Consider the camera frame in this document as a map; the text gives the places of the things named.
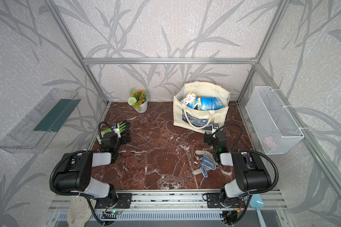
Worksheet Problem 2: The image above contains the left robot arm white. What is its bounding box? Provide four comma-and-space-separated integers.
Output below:
49, 130, 131, 206

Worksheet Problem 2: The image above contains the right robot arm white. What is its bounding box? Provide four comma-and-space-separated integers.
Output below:
200, 131, 279, 208

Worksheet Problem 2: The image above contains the white ribbed flower pot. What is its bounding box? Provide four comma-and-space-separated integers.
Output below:
136, 101, 148, 113

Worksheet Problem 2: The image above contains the light blue plastic scoop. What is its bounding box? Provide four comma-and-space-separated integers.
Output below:
250, 194, 266, 227

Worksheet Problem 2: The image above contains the cream starry night canvas bag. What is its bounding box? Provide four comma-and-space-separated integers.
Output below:
173, 81, 230, 134

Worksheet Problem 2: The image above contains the green black work glove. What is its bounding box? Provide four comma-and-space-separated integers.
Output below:
96, 121, 130, 145

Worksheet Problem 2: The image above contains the beige blue striped glove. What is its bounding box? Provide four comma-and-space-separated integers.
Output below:
192, 150, 218, 178

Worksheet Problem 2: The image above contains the white knit glove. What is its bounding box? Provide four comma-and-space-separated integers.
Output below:
67, 197, 92, 227

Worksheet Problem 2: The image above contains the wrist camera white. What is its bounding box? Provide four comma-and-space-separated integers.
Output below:
110, 123, 121, 138
212, 124, 219, 134

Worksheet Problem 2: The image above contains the black corrugated left cable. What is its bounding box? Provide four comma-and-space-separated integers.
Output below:
49, 121, 114, 226

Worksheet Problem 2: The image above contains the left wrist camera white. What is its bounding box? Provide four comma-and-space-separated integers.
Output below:
110, 123, 121, 138

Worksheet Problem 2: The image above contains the white wire mesh basket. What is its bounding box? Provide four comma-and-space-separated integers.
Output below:
246, 86, 305, 155

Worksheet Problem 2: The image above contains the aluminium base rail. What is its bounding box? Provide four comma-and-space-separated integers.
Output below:
42, 189, 288, 227

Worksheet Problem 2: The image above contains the blue tissue pack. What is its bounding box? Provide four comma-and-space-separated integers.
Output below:
198, 97, 224, 111
181, 92, 199, 109

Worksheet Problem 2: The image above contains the blue tissue pack front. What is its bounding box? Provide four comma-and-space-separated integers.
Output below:
181, 92, 199, 109

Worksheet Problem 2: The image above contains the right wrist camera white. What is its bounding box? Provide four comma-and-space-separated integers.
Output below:
212, 124, 219, 134

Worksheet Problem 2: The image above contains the clear plastic wall shelf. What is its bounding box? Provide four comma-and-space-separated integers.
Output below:
0, 89, 81, 154

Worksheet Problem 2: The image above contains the artificial green flower plant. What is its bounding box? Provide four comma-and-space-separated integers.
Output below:
127, 88, 148, 110

